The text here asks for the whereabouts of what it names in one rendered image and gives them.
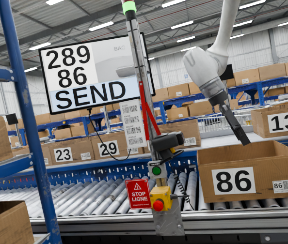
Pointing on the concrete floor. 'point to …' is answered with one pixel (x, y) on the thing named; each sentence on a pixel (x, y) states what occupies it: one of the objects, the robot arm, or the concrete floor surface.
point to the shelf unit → (8, 168)
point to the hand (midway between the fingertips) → (241, 137)
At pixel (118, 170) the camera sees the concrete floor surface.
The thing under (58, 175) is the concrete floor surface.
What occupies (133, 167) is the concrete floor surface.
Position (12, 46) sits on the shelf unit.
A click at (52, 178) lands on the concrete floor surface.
